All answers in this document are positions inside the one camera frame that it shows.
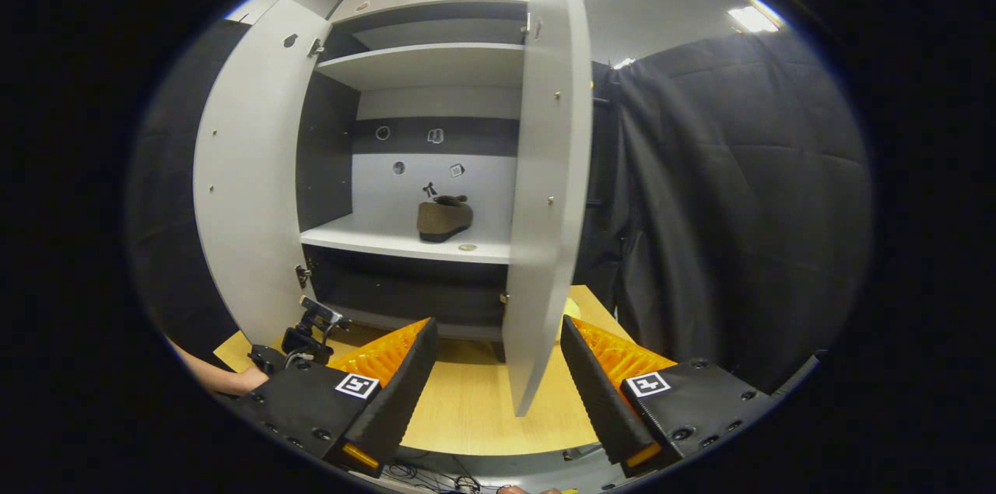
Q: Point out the brown suede shoe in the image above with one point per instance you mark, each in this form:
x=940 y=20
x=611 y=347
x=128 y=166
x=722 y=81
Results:
x=443 y=220

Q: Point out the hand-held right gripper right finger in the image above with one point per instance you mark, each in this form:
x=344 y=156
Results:
x=595 y=401

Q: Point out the black backdrop cloth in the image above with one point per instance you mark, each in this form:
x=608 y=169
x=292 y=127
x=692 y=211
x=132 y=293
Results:
x=739 y=206

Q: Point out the wooden floor platform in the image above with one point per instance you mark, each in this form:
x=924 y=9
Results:
x=475 y=408

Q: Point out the yellow round object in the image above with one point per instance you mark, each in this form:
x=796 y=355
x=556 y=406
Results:
x=572 y=307

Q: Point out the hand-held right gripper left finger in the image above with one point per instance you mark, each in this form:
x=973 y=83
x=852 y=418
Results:
x=405 y=393

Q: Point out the white shoe cabinet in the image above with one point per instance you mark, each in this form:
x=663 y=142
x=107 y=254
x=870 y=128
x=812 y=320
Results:
x=436 y=66

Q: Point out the small ceiling light panel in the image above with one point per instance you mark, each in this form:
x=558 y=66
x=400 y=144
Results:
x=752 y=18

